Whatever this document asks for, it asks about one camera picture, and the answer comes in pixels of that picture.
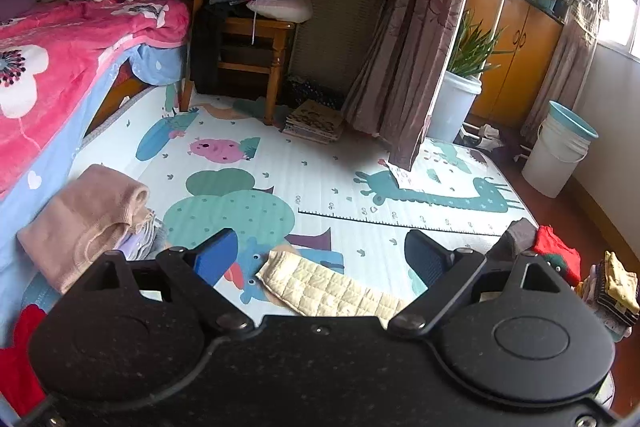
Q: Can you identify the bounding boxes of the green potted plant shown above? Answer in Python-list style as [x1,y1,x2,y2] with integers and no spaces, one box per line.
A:
[447,9,513,80]

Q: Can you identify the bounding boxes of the mustard printed garment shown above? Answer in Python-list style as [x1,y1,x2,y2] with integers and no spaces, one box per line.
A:
[602,251,640,315]

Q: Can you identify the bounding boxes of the pink white pillow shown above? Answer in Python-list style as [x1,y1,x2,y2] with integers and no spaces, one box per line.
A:
[246,0,313,24]

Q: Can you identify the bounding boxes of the wooden bed frame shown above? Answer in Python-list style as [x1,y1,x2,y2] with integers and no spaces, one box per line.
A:
[48,0,298,138]

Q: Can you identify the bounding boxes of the white crumpled cloth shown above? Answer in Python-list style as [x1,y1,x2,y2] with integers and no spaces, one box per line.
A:
[460,122,506,152]

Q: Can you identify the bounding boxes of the cream quilted garment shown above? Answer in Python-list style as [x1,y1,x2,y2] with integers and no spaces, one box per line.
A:
[256,249,408,322]

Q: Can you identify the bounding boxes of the white planter bucket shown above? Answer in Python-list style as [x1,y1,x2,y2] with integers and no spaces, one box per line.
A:
[427,69,483,142]

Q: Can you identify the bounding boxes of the red green sweater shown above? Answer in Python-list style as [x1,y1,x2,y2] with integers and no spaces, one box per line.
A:
[532,225,582,285]

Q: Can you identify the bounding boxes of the wooden chair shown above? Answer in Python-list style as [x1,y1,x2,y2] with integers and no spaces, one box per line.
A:
[180,0,296,125]

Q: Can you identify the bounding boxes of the beige folded garment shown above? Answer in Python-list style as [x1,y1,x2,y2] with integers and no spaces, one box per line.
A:
[16,164,151,295]

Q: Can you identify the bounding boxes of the white paper sheet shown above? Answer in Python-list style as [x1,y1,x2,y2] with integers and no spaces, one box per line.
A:
[385,159,416,188]

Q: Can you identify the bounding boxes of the cartoon printed play mat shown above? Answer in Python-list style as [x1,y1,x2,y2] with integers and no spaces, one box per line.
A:
[20,82,541,323]

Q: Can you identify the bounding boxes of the wooden cabinet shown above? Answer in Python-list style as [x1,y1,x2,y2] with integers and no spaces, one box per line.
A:
[465,0,566,130]

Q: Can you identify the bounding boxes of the pink floral blanket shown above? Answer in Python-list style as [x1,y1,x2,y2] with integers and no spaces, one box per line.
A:
[0,0,193,200]

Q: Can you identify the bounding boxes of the teal plastic basin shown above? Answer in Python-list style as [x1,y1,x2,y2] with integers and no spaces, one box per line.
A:
[547,100,599,140]

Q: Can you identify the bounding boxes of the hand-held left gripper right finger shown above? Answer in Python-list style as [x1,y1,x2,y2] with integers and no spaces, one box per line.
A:
[389,229,576,338]

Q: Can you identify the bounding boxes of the stack of books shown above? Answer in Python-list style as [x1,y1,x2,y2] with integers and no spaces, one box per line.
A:
[282,99,346,145]

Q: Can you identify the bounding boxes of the lavender folded garment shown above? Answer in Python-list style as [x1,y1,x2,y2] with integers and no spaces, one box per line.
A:
[117,227,161,259]

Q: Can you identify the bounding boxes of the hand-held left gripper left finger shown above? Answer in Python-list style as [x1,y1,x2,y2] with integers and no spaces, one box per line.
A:
[75,228,254,339]

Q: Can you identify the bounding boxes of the pink floral curtain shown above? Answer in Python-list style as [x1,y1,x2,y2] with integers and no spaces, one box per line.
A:
[520,7,598,142]
[345,0,481,171]

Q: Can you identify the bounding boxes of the white plastic bucket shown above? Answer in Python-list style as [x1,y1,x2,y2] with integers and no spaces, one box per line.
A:
[521,112,593,198]

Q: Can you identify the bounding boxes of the stack of small folded clothes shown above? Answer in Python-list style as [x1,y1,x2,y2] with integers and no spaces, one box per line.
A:
[575,257,640,343]

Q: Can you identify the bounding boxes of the red cloth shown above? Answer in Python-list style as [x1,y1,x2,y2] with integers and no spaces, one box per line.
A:
[0,304,48,418]

